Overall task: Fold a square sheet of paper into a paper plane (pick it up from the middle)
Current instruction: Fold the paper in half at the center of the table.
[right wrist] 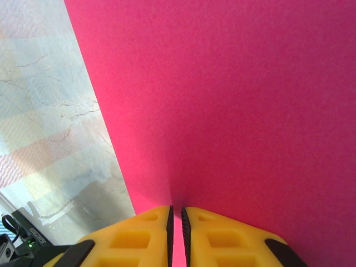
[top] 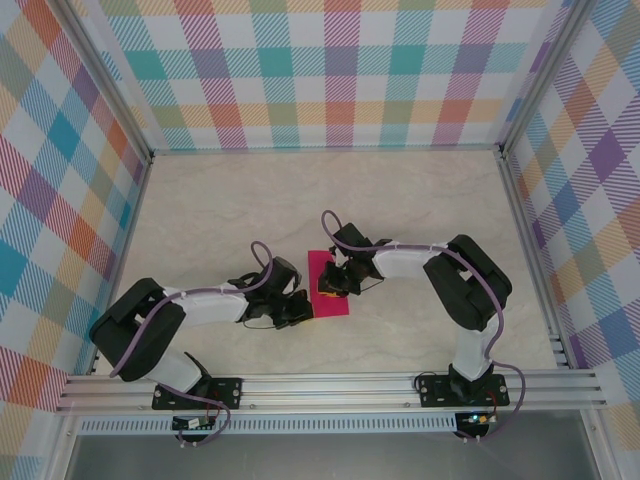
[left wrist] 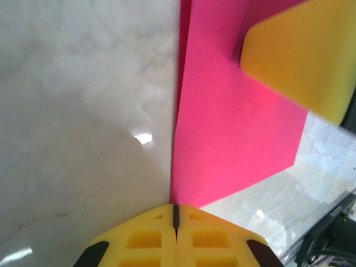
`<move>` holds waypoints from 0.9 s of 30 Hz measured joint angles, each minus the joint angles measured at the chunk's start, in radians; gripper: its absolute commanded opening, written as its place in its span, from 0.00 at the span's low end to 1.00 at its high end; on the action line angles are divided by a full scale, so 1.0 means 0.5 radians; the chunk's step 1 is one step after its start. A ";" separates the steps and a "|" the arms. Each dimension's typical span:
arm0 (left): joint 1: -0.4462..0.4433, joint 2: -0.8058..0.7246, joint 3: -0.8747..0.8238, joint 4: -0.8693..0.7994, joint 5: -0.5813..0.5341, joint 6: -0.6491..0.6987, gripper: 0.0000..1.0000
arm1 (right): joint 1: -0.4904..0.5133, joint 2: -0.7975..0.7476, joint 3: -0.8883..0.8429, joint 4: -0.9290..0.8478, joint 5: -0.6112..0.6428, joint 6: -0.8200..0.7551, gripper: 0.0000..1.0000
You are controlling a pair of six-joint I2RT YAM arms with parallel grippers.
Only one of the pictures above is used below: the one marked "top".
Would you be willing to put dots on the pink paper sheet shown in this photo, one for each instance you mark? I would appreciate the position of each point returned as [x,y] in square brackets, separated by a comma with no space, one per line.
[330,307]

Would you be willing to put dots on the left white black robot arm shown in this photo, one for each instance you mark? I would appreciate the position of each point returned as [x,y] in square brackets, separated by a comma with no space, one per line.
[210,305]

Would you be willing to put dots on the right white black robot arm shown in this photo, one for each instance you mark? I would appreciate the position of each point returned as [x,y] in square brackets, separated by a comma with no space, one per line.
[405,260]

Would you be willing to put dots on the aluminium mounting rail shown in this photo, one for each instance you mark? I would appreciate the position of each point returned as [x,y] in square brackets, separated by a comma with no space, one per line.
[325,390]

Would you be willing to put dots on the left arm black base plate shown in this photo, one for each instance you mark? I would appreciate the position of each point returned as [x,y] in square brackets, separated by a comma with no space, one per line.
[227,392]

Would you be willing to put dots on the long aluminium table edge rail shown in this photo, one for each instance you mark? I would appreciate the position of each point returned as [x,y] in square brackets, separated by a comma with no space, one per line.
[325,149]

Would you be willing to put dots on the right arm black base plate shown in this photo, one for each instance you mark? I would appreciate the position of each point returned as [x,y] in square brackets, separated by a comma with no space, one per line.
[435,395]

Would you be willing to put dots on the aluminium table side rail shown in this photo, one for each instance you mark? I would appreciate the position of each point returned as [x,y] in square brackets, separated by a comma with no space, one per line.
[531,250]
[124,255]

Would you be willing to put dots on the aluminium corner post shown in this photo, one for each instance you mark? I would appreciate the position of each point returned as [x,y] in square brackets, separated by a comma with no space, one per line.
[545,75]
[107,82]

